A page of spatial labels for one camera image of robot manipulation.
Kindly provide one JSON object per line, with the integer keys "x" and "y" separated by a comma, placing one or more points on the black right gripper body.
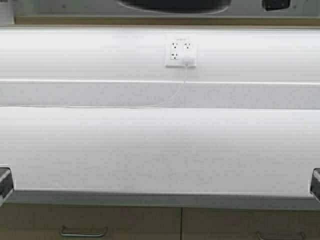
{"x": 275, "y": 5}

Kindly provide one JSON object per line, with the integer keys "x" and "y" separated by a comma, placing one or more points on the black pot with handles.
{"x": 178, "y": 6}

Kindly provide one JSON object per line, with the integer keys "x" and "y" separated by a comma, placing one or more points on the white charger plug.
{"x": 189, "y": 61}

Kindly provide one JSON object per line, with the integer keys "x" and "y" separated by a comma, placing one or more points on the right beige drawer front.
{"x": 227, "y": 224}

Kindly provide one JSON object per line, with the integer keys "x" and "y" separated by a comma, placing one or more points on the beige drawer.
{"x": 227, "y": 224}
{"x": 43, "y": 222}

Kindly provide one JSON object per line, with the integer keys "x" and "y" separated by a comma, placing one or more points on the left beige drawer front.
{"x": 43, "y": 222}

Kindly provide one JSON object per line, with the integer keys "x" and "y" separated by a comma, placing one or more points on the white wall outlet plate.
{"x": 176, "y": 48}

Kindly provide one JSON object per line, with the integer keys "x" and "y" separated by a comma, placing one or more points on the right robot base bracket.
{"x": 314, "y": 187}

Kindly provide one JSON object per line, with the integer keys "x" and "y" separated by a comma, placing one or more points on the left drawer metal handle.
{"x": 69, "y": 232}

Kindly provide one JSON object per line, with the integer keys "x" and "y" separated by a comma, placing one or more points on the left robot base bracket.
{"x": 6, "y": 184}

